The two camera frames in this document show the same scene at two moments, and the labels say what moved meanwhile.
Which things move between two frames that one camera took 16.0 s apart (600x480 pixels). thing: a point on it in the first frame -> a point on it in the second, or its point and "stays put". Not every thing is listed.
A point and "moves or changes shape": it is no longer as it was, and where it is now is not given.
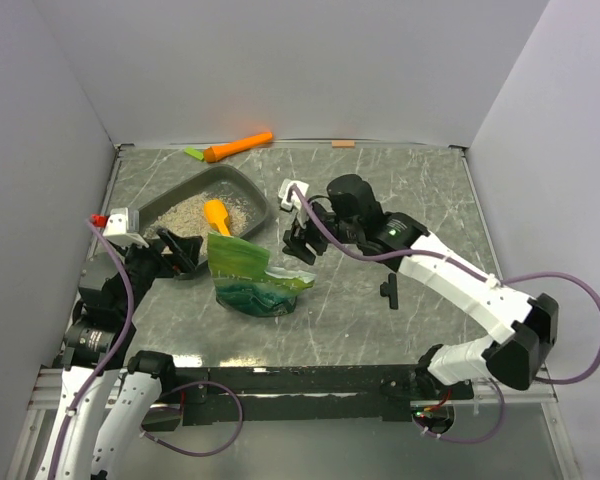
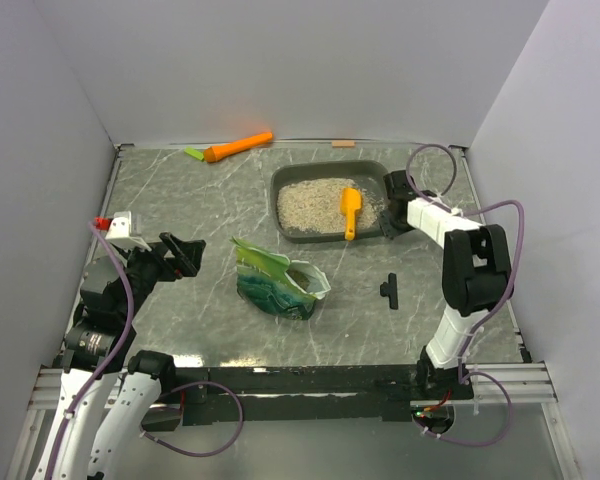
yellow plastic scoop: (215, 211) moves or changes shape
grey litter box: (226, 180) -> (370, 175)
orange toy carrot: (216, 153) stays put
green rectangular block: (195, 152) stays put
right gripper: (296, 245) -> (385, 225)
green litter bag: (242, 283) moves or changes shape
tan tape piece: (343, 143) stays put
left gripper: (185, 253) stays put
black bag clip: (389, 289) stays put
